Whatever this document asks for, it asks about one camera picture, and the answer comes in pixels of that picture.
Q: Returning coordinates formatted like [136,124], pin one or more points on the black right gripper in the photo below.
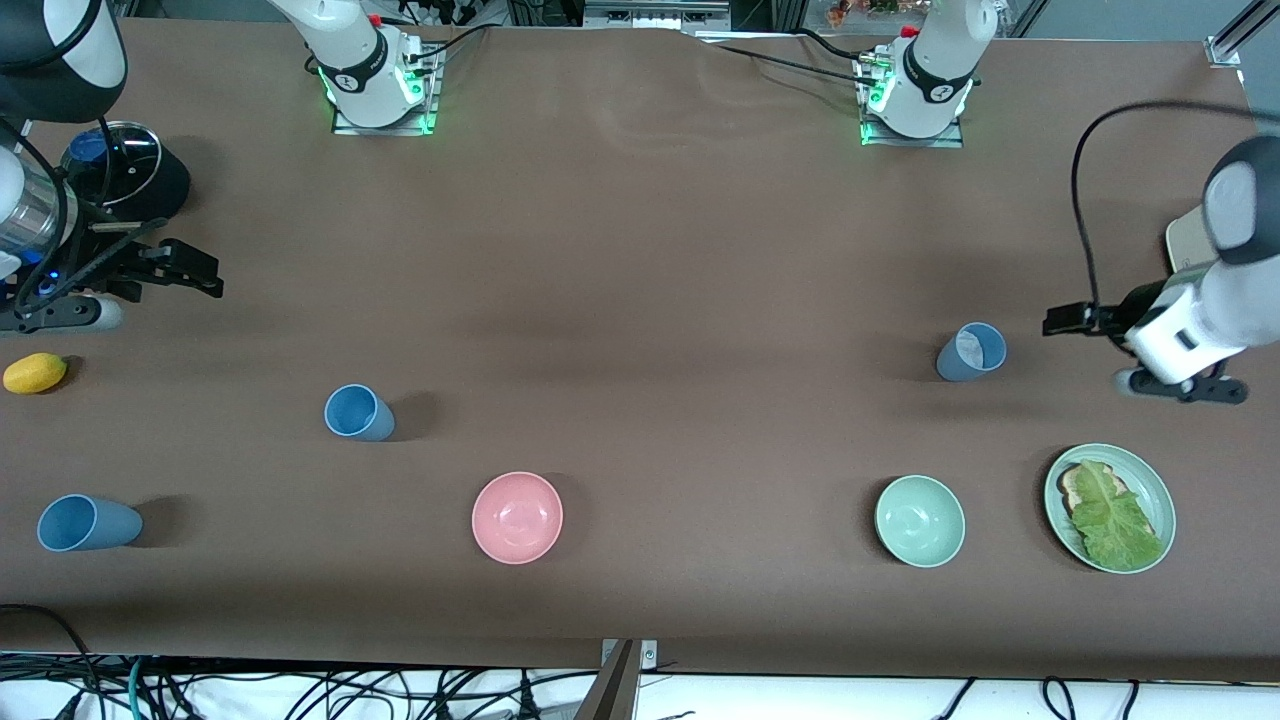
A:
[112,262]

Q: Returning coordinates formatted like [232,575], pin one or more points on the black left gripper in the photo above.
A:
[1112,320]

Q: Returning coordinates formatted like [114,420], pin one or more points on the blue plastic cup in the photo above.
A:
[358,412]
[970,353]
[88,523]

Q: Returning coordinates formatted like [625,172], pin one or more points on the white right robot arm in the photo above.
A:
[350,45]

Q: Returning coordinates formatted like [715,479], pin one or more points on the glass lid blue knob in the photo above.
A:
[130,170]

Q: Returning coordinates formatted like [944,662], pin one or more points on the toasted bread slice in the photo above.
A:
[1072,488]

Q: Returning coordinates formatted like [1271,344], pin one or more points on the mint green plate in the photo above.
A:
[1150,480]

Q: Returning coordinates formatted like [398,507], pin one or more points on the yellow lemon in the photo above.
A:
[35,373]

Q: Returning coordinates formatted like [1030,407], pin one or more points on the green lettuce leaf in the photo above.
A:
[1115,520]

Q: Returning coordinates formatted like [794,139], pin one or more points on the mint green bowl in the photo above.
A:
[920,521]

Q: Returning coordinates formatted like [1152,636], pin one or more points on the aluminium profile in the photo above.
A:
[1225,48]

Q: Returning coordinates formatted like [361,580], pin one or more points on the pink bowl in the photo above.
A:
[517,517]

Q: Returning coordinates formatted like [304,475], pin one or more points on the dark metal strut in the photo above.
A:
[612,690]

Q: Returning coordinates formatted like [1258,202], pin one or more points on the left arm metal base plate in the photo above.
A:
[910,142]

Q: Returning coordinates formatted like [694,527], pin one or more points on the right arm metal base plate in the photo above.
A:
[385,130]

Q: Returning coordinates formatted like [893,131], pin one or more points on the aluminium frame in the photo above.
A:
[655,15]

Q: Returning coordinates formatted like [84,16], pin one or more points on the grey metal bracket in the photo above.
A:
[648,655]

